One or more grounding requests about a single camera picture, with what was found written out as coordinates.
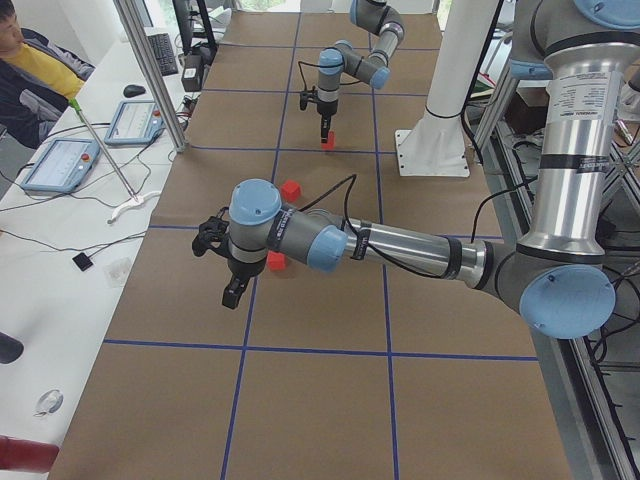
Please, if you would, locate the near teach pendant tablet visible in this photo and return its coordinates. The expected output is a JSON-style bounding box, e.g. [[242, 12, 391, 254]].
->
[[20, 139, 100, 193]]

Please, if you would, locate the black keyboard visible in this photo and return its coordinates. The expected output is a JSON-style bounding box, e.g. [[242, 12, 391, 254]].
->
[[147, 33, 179, 76]]

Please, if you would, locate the far teach pendant tablet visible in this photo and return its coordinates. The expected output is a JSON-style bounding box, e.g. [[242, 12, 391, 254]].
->
[[104, 100, 164, 147]]

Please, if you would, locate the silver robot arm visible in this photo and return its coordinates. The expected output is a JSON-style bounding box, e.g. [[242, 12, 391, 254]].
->
[[299, 0, 405, 149], [192, 1, 639, 339]]

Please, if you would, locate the seated person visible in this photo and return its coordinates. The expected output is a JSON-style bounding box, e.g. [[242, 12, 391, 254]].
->
[[1, 1, 95, 149]]

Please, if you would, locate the aluminium frame post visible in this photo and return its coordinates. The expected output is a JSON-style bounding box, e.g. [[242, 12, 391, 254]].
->
[[113, 0, 186, 153]]

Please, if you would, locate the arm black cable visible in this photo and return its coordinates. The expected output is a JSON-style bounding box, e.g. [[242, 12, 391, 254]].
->
[[294, 172, 536, 276], [297, 60, 321, 101]]

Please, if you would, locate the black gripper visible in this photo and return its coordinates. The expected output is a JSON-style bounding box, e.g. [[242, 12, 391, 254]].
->
[[191, 216, 265, 309], [299, 87, 338, 141]]

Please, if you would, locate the teach pendant tablet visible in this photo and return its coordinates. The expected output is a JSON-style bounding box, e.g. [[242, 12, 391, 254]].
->
[[104, 100, 164, 147], [20, 139, 100, 193]]

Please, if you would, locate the black computer mouse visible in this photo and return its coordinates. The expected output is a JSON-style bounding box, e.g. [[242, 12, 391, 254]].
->
[[123, 84, 146, 98]]

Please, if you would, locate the small black square pad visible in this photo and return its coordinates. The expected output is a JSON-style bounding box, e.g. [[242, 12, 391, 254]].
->
[[72, 252, 94, 272]]

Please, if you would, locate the black box with label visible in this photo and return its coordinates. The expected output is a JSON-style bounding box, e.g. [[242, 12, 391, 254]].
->
[[181, 47, 212, 92]]

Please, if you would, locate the red cylinder bottle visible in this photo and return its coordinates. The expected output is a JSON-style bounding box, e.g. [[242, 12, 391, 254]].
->
[[1, 435, 60, 473]]

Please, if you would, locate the red block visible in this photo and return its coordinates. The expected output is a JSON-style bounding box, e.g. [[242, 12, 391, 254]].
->
[[267, 251, 287, 272], [279, 179, 302, 203], [321, 131, 335, 151]]

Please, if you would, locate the white pedestal column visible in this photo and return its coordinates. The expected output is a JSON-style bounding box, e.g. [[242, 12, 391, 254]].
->
[[395, 0, 502, 178]]

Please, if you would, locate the metal rod with hook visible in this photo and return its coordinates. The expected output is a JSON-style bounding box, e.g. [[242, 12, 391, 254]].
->
[[69, 98, 161, 225]]

